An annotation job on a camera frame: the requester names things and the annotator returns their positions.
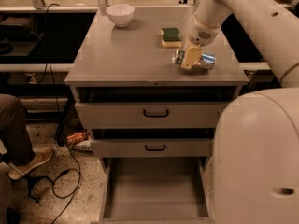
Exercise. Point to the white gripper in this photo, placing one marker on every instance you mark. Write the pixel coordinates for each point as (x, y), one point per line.
(201, 35)

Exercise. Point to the redbull can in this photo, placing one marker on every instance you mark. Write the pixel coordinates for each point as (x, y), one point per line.
(207, 60)

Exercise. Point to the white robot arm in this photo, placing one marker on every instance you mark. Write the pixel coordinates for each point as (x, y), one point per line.
(256, 143)

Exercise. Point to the grey drawer cabinet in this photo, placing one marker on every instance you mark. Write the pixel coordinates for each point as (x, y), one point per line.
(134, 57)

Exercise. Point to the grey middle drawer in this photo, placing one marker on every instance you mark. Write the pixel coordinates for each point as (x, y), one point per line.
(137, 143)

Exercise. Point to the grey drawer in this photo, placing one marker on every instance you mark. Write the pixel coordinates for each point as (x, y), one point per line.
(137, 143)
(152, 108)
(156, 191)

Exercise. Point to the grey top drawer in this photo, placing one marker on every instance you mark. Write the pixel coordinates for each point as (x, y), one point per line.
(152, 108)

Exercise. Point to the grey bottom drawer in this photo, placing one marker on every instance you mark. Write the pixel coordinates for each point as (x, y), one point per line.
(156, 191)

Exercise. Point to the green yellow sponge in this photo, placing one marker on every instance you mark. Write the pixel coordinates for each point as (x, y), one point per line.
(170, 37)

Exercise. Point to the white bowl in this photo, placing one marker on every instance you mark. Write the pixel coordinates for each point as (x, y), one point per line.
(121, 14)

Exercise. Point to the orange snack packet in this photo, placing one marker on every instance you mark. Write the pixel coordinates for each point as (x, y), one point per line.
(76, 138)

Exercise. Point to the person leg brown trousers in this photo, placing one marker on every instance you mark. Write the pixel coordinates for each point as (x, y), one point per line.
(13, 132)

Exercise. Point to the black stand foot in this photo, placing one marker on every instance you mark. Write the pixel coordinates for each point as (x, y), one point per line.
(31, 180)

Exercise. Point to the tan shoe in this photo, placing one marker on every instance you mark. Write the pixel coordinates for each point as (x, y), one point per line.
(41, 157)

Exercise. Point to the black top drawer handle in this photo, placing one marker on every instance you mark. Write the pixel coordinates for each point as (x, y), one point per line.
(162, 114)

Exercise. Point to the black drawer handle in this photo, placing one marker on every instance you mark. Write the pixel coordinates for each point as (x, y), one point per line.
(155, 148)
(162, 114)

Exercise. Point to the black middle drawer handle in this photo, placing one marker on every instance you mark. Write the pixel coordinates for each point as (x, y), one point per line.
(155, 148)

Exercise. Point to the black wire basket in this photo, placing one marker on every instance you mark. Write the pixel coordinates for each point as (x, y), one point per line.
(70, 124)

